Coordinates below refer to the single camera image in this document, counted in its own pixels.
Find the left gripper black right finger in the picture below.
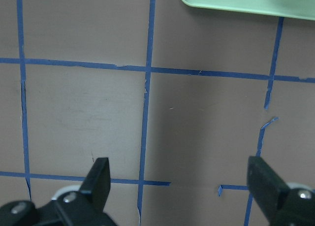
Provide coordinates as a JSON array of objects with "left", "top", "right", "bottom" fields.
[{"left": 247, "top": 156, "right": 290, "bottom": 221}]

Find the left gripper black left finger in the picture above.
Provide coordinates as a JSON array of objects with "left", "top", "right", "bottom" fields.
[{"left": 79, "top": 158, "right": 111, "bottom": 211}]

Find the light green plastic tray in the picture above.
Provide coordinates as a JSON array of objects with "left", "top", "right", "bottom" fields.
[{"left": 181, "top": 0, "right": 315, "bottom": 21}]

